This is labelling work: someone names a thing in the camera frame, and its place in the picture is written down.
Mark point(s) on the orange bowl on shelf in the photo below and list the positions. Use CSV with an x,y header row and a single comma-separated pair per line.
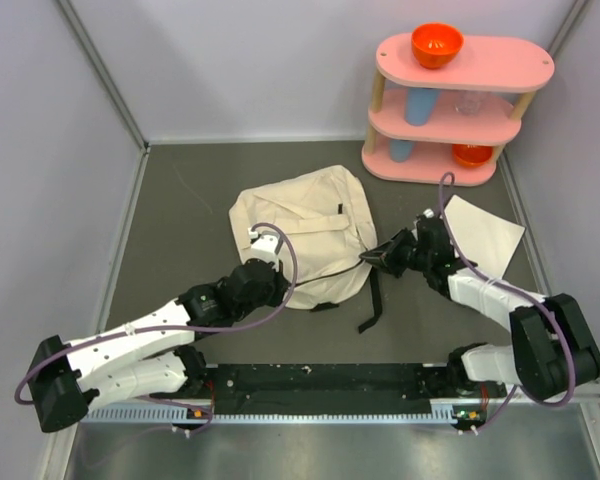
x,y
472,156
435,45

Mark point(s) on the clear glass on middle shelf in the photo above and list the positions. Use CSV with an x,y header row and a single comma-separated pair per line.
x,y
470,102

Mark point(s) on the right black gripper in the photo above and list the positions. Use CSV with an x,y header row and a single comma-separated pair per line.
x,y
387,254

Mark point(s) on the white square notebook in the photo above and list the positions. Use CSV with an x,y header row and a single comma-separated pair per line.
x,y
484,238

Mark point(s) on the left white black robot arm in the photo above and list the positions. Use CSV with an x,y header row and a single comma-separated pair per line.
x,y
154,354

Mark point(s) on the orange bowl on top shelf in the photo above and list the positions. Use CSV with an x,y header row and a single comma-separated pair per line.
x,y
435,45

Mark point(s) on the pink three-tier shelf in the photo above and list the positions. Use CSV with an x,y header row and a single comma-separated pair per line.
x,y
511,70

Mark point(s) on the blue cup on bottom shelf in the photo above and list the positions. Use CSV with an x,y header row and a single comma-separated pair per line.
x,y
400,150

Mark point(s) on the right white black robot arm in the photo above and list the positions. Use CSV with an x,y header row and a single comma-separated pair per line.
x,y
552,349

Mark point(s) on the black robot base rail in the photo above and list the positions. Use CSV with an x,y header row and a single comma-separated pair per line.
x,y
318,389

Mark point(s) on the orange bowl on bottom shelf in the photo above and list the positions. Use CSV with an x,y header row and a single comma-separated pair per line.
x,y
472,156

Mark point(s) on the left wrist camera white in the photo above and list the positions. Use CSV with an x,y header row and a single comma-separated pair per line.
x,y
264,246

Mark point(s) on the blue cup on middle shelf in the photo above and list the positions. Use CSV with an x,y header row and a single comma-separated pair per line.
x,y
419,105

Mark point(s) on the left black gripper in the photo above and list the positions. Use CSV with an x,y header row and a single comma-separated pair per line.
x,y
280,285

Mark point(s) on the cream canvas student backpack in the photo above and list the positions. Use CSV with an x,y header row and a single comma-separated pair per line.
x,y
326,216

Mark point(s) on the blue cup on shelf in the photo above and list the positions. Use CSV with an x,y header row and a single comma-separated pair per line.
x,y
400,150
419,105

